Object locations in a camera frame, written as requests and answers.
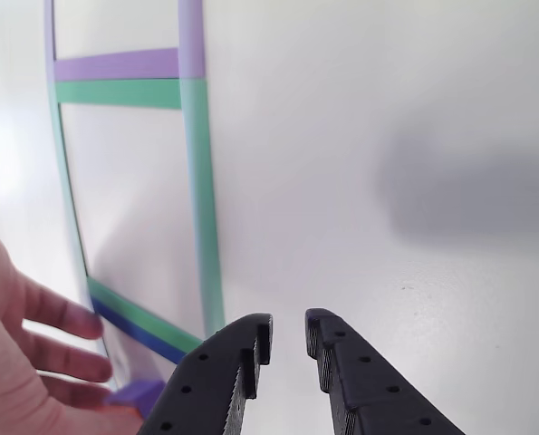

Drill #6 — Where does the blue square frame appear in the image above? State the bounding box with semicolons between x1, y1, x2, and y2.
89;296;189;395

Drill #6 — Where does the purple block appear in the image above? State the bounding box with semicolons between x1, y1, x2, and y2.
103;380;167;416

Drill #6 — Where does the purple square frame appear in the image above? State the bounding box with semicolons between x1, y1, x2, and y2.
42;0;207;83

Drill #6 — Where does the person's hand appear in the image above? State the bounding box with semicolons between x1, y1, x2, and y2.
0;219;155;435

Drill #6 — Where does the green square frame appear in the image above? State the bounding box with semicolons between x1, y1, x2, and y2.
46;77;227;355

